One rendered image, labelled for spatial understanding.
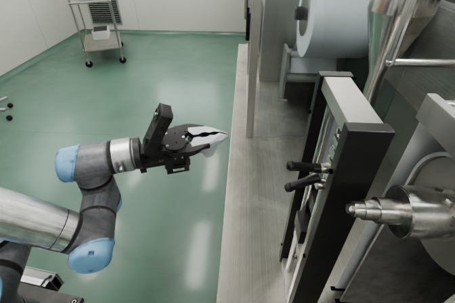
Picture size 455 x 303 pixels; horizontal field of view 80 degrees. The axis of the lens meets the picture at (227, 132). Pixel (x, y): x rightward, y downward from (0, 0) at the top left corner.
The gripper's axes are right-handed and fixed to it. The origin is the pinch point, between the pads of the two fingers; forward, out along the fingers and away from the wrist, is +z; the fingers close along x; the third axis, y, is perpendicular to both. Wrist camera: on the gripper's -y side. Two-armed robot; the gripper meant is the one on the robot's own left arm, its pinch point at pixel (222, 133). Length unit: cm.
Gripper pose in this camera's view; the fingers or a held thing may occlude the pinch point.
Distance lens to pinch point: 62.9
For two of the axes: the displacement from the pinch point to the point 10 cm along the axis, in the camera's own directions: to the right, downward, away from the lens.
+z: 9.7, -1.5, 2.1
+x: 2.5, 6.8, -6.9
